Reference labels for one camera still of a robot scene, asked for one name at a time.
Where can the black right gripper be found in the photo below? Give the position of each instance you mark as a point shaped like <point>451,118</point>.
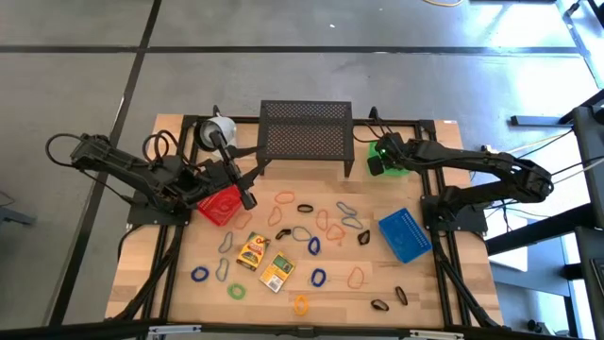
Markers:
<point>394,148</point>

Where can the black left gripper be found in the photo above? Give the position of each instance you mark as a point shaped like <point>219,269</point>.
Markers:
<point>229,172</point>

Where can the black coil wristband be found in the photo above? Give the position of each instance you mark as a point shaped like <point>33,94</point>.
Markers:
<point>377,307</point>
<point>397,289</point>
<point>299,208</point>
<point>278,235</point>
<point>359,240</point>

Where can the yellow green crayon box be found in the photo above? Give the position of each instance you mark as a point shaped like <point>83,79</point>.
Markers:
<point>252,252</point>
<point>277,273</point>

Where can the blue coil wristband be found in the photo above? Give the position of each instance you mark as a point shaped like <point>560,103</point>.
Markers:
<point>312,278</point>
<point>192,274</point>
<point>310,246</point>

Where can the green coil wristband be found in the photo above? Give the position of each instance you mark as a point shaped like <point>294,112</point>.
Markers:
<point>229,292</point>

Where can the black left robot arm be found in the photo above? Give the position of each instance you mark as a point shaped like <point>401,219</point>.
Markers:
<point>118,163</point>

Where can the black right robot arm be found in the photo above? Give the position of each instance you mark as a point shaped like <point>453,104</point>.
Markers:
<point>495,165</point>

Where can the white cylindrical desk lamp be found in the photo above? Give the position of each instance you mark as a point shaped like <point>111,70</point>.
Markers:
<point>227,126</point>

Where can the green plastic basket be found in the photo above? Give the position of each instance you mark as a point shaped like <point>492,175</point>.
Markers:
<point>400,173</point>

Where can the red plastic basket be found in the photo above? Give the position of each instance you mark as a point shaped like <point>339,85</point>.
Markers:
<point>219,210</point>

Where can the black mesh shelf riser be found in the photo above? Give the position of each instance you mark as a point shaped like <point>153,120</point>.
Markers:
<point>304,137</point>

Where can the blue plastic basket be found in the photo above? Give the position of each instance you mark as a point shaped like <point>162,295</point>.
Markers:
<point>403,236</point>

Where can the grey chair base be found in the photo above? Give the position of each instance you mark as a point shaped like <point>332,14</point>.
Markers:
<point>19,218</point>

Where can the black rig crossbar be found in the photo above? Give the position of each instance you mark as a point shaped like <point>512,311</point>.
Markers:
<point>71,330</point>

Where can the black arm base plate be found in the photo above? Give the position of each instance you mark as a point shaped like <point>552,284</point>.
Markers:
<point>474,226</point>
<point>139,219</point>

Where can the silver metal bracket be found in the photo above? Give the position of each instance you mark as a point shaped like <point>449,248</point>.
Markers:
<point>436,334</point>
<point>174,329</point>

